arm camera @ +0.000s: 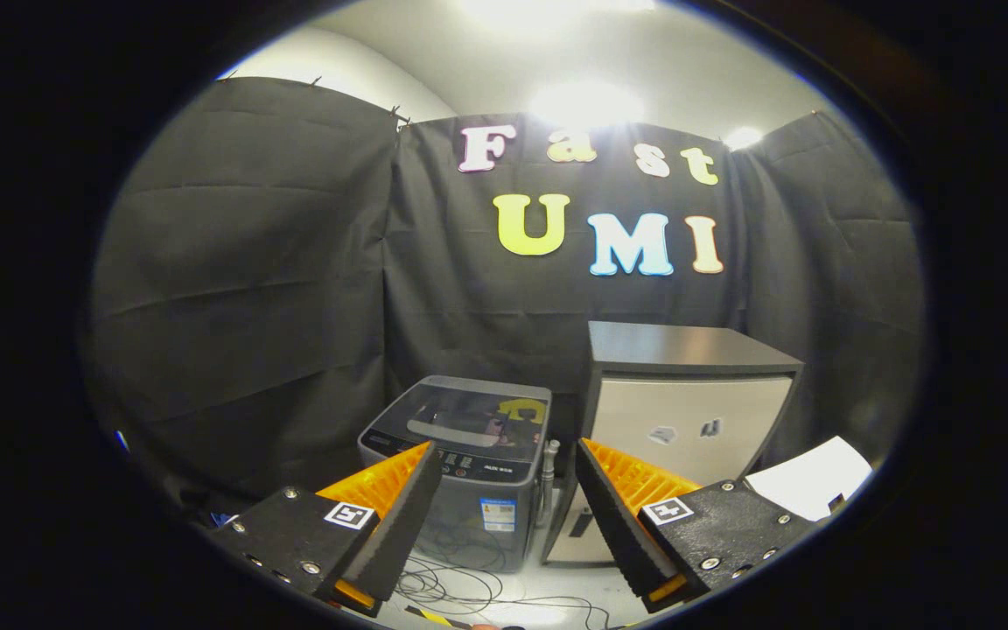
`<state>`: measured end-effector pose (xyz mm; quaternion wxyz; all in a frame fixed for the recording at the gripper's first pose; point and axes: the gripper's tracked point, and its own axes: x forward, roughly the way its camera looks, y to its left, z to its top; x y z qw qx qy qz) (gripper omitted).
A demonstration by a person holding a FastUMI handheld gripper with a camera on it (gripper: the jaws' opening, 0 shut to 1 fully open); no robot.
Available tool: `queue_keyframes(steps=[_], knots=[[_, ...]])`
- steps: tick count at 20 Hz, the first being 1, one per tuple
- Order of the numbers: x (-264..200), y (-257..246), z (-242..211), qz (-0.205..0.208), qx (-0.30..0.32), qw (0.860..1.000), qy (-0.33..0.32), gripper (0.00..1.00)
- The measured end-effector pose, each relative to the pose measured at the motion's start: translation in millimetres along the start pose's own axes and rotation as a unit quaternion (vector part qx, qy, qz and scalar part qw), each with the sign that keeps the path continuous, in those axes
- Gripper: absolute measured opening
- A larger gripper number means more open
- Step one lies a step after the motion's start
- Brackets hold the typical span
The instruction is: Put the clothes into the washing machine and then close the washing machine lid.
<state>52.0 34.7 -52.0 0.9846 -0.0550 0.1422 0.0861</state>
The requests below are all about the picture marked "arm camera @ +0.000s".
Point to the beige cabinet with dark top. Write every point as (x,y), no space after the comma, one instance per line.
(688,420)

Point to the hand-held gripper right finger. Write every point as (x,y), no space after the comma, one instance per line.
(618,525)

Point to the ceiling light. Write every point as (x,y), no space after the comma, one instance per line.
(587,103)
(556,9)
(742,137)

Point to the grey washing machine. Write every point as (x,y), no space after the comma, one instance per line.
(460,534)

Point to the dark washing machine lid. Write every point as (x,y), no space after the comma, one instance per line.
(469,411)

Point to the white table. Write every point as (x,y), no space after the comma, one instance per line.
(806,477)

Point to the small black object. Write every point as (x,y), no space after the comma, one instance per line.
(836,503)

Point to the black backdrop cloth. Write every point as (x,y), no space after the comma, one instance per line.
(250,289)

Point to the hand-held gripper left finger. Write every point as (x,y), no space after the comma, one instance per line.
(403,534)

